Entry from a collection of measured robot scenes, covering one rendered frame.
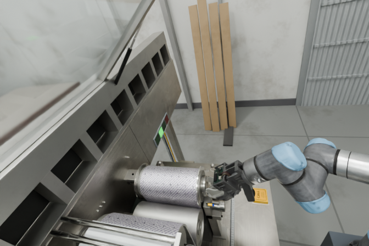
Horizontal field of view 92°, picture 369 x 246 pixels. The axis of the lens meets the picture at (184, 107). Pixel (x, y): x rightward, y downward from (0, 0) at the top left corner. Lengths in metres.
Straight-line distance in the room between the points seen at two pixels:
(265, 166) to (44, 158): 0.59
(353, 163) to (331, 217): 1.57
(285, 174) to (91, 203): 0.61
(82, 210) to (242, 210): 0.74
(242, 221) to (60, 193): 0.80
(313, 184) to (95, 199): 0.67
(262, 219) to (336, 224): 1.17
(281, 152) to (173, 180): 0.40
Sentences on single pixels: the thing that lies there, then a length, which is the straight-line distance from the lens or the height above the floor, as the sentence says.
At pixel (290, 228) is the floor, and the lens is 2.07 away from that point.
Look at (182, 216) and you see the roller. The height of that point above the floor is 1.23.
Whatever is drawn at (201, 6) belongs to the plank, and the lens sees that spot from 2.37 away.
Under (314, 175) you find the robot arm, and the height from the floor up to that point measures 1.41.
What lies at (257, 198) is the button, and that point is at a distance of 1.10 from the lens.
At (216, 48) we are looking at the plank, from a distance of 2.37.
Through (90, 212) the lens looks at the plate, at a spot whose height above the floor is 1.36.
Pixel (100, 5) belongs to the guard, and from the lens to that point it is 0.36.
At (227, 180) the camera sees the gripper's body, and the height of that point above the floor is 1.37.
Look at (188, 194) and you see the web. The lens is 0.73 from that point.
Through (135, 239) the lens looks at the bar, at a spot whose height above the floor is 1.44.
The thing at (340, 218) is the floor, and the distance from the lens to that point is 2.22.
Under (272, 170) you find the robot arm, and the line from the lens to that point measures 0.55.
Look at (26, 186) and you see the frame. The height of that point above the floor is 1.60.
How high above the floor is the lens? 1.90
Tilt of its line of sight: 35 degrees down
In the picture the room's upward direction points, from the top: 16 degrees counter-clockwise
